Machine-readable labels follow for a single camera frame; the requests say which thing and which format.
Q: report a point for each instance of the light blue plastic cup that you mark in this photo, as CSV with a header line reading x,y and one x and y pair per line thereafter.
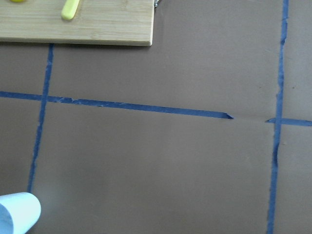
x,y
18,213

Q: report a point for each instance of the bamboo cutting board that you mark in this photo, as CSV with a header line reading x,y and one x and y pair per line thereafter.
x,y
101,22

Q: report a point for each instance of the yellow plastic knife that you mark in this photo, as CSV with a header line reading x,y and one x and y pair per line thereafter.
x,y
69,9

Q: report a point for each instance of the lemon slice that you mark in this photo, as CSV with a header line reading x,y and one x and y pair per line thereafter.
x,y
17,1

